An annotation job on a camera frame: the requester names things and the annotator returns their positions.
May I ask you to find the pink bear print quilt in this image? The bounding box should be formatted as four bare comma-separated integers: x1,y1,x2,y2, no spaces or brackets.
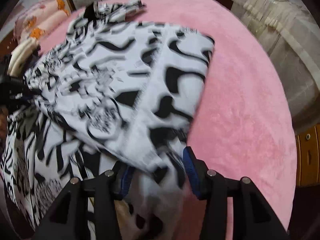
14,0,70,43

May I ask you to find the pink plush bed blanket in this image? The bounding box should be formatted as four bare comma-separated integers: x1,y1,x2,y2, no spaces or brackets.
37,0,298,240

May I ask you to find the beige lace covered furniture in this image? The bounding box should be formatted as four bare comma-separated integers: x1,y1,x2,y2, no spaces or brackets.
231,0,319,133

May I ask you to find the yellow wooden drawer cabinet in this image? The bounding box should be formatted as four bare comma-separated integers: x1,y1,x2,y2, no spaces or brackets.
296,124,319,187

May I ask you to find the black white graffiti print garment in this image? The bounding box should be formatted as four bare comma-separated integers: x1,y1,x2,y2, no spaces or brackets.
1,0,215,239

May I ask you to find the cream folded garment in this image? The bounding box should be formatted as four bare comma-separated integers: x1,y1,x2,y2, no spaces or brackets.
7,37,39,77

